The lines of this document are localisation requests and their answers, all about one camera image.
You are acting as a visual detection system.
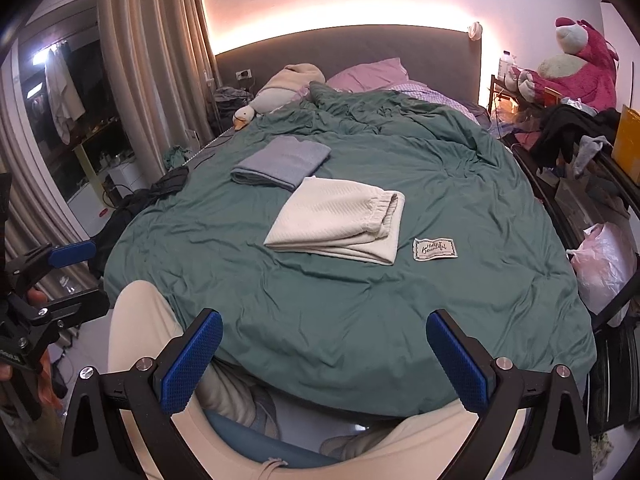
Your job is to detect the cream white knit pants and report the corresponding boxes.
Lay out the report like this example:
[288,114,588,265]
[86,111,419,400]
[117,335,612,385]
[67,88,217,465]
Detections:
[264,177,406,266]

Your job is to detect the person left hand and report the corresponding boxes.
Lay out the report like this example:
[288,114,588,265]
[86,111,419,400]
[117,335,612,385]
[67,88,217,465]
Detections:
[1,292,47,382]

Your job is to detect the black jacket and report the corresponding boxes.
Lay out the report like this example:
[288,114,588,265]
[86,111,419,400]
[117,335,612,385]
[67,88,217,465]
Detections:
[88,166,190,280]

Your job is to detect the pink plastic bag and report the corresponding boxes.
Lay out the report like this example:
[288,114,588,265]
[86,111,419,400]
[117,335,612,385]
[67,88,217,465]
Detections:
[567,222,637,314]

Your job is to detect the white duck plush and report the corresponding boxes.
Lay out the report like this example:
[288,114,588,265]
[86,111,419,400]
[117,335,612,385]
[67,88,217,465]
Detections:
[232,105,256,131]

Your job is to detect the cream fabric label patch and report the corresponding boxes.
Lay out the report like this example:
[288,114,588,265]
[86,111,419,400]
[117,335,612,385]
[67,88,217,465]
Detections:
[412,237,458,262]

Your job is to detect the beige curtain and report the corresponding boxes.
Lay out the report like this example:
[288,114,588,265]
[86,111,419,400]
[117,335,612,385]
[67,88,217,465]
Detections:
[0,0,222,302]

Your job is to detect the folded grey blue garment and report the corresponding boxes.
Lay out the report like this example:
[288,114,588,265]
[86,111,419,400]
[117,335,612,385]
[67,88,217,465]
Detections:
[231,136,331,192]

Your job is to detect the green bed duvet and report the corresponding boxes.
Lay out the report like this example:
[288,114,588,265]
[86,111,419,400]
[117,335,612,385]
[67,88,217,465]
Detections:
[104,83,597,417]

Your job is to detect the yellow box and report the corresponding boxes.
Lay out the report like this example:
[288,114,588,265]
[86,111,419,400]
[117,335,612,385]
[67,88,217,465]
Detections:
[612,105,640,185]

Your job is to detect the pink pillow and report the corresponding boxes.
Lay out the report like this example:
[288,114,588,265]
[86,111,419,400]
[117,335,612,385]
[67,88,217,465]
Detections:
[326,58,409,92]

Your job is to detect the pink bear plush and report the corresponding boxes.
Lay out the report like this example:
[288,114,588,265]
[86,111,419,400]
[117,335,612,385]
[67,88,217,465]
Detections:
[504,18,618,112]

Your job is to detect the white plastic bottle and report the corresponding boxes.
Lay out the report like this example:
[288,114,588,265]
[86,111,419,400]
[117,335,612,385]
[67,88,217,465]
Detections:
[498,50,514,80]

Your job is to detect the dark grey headboard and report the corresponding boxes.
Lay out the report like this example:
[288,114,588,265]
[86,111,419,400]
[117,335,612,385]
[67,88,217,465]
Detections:
[216,25,482,104]

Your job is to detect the wall power socket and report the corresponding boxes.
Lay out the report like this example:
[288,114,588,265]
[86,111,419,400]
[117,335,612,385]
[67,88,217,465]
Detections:
[235,68,253,81]

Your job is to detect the wall lamp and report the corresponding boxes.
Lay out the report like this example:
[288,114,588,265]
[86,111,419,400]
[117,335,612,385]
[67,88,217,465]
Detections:
[468,22,483,41]

